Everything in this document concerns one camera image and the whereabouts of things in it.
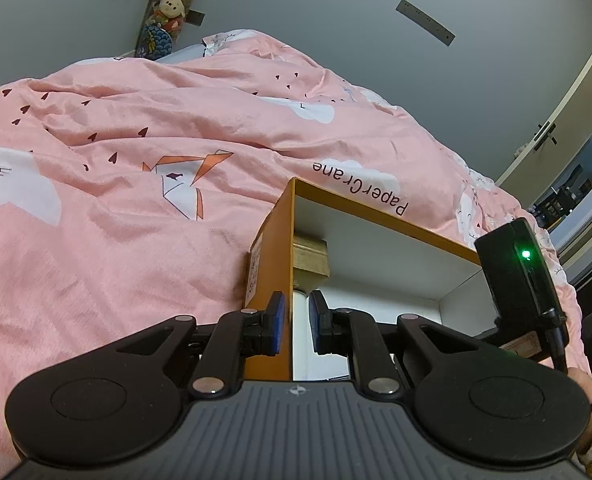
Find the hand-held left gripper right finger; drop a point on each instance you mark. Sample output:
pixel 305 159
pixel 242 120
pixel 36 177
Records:
pixel 319 324

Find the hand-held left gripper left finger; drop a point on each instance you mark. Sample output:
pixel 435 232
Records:
pixel 276 321

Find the orange cardboard box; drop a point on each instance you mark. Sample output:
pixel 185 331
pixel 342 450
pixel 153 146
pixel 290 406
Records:
pixel 271 240

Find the bottle with gold cap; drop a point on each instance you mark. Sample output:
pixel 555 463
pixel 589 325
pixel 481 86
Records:
pixel 310 259

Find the beige door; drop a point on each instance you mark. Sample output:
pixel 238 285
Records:
pixel 566 110

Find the pink printed duvet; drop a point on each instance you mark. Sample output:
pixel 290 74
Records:
pixel 125 170

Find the light blue pillow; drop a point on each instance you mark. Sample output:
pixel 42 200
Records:
pixel 188 54

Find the clear tube of plush toys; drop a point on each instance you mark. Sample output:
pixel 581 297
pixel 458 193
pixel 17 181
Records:
pixel 168 10

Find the grey wall outlet strip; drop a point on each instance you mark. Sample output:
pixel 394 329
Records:
pixel 425 22

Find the grey wall socket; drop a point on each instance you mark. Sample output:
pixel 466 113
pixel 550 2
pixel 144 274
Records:
pixel 196 17

